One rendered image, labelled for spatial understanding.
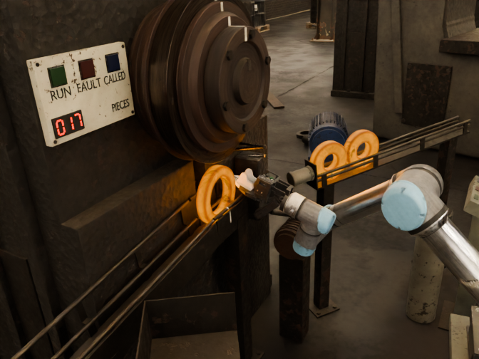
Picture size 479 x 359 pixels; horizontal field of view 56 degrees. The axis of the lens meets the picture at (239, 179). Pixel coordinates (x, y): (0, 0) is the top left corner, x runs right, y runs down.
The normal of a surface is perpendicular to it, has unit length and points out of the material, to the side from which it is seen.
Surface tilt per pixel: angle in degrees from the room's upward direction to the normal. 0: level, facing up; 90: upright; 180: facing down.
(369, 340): 0
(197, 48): 57
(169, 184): 90
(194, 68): 71
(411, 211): 88
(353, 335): 0
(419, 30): 90
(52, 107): 90
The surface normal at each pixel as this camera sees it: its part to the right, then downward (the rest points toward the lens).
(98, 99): 0.87, 0.17
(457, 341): -0.04, -0.91
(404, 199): -0.71, 0.32
